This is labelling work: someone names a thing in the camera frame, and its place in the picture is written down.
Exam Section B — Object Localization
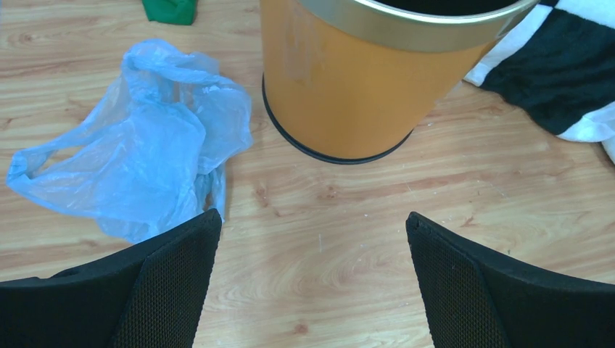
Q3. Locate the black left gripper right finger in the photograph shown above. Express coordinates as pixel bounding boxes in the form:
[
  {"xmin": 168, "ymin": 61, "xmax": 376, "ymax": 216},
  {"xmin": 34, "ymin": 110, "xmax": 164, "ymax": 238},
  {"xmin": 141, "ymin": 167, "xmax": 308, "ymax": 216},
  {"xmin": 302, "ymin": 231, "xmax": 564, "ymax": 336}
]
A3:
[{"xmin": 405, "ymin": 212, "xmax": 614, "ymax": 347}]

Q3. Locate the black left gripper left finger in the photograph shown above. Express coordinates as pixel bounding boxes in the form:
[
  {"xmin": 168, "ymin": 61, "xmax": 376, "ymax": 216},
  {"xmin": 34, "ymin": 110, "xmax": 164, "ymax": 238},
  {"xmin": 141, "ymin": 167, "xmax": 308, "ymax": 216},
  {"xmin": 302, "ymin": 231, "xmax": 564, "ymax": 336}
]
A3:
[{"xmin": 1, "ymin": 210, "xmax": 222, "ymax": 347}]

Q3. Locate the translucent blue plastic bag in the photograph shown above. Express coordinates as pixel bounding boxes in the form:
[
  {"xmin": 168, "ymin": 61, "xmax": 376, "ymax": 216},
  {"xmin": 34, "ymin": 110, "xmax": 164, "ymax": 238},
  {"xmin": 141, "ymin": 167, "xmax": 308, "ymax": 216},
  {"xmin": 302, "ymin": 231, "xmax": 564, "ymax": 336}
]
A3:
[{"xmin": 7, "ymin": 39, "xmax": 253, "ymax": 243}]

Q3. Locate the orange trash bin gold rim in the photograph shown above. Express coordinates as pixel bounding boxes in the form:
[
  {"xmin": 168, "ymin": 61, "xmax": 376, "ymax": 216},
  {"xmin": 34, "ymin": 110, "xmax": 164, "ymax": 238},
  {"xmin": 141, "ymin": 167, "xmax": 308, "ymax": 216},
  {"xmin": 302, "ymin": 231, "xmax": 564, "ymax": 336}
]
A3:
[{"xmin": 260, "ymin": 0, "xmax": 535, "ymax": 164}]

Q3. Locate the black white checkered pillow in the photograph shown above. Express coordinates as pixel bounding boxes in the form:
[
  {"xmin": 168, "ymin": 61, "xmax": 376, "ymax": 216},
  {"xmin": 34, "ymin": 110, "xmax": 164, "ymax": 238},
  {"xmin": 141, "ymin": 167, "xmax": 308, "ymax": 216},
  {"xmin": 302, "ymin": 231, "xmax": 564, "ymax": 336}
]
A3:
[{"xmin": 464, "ymin": 0, "xmax": 614, "ymax": 158}]

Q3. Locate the green cloth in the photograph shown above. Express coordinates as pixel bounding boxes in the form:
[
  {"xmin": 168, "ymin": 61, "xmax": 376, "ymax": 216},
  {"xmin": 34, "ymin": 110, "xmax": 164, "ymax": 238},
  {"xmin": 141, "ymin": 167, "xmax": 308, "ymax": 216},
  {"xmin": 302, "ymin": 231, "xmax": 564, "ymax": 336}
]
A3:
[{"xmin": 141, "ymin": 0, "xmax": 198, "ymax": 25}]

